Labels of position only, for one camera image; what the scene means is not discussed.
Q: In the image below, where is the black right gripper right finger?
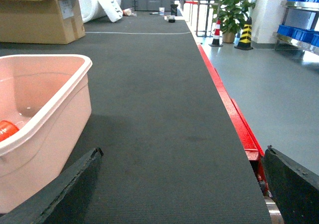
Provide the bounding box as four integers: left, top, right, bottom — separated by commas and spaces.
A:
262, 146, 319, 224

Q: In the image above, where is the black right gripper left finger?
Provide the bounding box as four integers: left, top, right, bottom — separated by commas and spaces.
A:
0, 148, 103, 224

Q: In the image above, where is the orange cylindrical capacitor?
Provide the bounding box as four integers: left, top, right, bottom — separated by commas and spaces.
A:
0, 120, 19, 141

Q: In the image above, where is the open cardboard box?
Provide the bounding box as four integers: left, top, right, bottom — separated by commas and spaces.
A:
0, 0, 85, 44

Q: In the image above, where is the pink plastic tub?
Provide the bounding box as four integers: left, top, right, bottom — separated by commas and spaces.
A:
0, 54, 92, 214

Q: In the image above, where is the dark grey table mat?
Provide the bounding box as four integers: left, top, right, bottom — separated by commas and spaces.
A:
0, 12, 271, 224

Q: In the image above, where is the blue bin on side shelf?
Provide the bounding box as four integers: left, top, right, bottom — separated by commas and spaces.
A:
277, 25, 319, 47

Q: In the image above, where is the yellow black traffic cone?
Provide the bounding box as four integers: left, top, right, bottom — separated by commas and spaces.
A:
234, 17, 253, 51

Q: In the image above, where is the side steel shelf rack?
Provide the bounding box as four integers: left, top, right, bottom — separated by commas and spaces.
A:
273, 0, 319, 55

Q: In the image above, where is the red white traffic cone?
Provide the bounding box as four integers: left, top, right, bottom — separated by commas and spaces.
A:
209, 19, 223, 47

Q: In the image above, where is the green potted plant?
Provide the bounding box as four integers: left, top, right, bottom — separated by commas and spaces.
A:
217, 0, 256, 35

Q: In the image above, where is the white foam roll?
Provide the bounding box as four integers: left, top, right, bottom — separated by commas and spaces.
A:
79, 0, 123, 23

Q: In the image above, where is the steel side table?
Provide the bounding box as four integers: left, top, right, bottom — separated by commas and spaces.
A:
191, 0, 221, 37

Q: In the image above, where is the grey plastic crate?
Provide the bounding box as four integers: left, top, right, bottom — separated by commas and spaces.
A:
135, 0, 174, 11

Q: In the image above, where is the white paper cup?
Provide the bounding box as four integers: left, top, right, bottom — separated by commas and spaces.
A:
159, 7, 165, 16

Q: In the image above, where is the red metal table frame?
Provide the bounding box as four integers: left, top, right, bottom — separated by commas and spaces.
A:
196, 43, 285, 224

